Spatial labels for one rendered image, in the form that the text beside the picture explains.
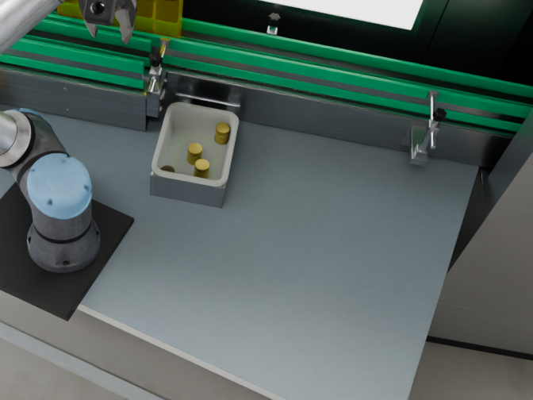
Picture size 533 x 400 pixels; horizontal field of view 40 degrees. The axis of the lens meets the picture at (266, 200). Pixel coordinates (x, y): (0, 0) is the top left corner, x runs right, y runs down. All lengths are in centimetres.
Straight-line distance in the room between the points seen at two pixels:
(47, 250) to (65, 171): 19
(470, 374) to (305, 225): 102
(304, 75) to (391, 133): 28
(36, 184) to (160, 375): 103
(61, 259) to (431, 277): 82
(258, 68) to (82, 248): 59
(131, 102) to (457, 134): 80
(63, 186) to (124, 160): 37
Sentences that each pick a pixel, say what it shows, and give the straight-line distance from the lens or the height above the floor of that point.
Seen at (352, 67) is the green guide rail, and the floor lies 92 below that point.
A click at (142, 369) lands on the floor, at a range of 231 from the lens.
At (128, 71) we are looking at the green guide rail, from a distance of 171.
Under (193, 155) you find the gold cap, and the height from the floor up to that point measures 81.
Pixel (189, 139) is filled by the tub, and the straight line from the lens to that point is 179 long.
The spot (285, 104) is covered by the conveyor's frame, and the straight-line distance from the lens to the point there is 180.
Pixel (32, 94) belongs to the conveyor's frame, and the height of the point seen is 82.
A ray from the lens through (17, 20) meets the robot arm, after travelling 110.
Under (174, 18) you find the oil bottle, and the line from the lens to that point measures 171.
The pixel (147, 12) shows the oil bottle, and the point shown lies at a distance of 172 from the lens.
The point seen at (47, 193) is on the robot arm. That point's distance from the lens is 141.
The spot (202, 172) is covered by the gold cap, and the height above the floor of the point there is 80.
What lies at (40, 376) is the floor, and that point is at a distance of 232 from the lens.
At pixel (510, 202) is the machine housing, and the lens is 181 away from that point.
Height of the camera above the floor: 214
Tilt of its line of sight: 54 degrees down
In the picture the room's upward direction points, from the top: 14 degrees clockwise
